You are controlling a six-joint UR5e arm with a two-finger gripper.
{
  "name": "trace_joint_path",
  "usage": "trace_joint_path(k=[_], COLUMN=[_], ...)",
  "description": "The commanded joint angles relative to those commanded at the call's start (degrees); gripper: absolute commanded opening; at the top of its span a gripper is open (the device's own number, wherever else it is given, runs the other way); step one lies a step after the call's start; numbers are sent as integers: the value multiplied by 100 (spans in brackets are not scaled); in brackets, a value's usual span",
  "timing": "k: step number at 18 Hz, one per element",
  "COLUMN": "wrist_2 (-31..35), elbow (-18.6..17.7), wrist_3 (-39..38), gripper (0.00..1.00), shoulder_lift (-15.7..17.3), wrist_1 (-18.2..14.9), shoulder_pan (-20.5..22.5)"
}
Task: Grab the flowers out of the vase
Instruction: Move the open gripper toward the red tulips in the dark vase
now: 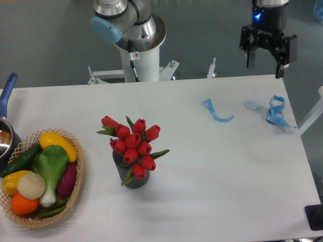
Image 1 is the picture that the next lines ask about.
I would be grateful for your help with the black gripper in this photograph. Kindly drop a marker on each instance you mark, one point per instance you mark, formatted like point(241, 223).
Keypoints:
point(266, 31)

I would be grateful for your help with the red tulip bouquet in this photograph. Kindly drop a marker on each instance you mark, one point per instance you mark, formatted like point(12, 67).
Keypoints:
point(132, 142)

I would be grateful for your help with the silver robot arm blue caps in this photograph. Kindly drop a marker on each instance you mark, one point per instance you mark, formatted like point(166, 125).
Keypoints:
point(138, 34)

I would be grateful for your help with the dark grey ribbed vase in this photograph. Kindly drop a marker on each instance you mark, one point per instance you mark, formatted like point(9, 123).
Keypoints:
point(128, 179)

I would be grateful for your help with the tangled blue ribbon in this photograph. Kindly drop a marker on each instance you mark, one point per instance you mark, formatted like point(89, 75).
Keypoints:
point(275, 116)

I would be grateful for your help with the blue ribbon strip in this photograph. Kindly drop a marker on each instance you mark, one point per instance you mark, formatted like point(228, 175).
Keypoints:
point(209, 105)

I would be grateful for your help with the black device at table edge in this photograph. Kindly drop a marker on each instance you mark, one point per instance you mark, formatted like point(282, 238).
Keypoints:
point(314, 216)

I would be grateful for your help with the purple sweet potato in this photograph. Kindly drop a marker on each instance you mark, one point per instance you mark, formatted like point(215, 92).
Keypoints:
point(67, 182)

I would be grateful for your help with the green bok choy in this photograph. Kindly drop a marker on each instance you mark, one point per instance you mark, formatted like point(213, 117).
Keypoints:
point(50, 164)

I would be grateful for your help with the green cucumber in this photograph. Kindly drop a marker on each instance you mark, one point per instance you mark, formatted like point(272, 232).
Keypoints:
point(23, 161)

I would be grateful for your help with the beige garlic bulb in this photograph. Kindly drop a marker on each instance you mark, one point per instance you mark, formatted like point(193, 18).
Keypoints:
point(31, 186)

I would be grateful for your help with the green bean pods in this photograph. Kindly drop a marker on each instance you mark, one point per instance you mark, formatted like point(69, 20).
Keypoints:
point(52, 210)

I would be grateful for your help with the yellow bell pepper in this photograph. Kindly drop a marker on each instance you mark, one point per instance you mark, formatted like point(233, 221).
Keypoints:
point(10, 182)

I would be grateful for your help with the woven wicker basket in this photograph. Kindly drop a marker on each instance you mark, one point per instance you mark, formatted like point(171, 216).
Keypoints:
point(31, 221)

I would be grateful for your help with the orange fruit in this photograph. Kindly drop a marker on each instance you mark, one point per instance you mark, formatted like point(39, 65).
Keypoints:
point(22, 206)

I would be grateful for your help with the white frame bar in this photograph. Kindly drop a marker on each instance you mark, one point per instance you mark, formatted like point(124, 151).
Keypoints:
point(312, 115)

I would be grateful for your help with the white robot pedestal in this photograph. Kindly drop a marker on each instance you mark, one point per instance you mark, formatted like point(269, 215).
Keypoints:
point(138, 66)

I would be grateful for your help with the blue handled saucepan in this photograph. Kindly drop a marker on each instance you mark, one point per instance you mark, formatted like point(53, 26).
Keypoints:
point(9, 138)

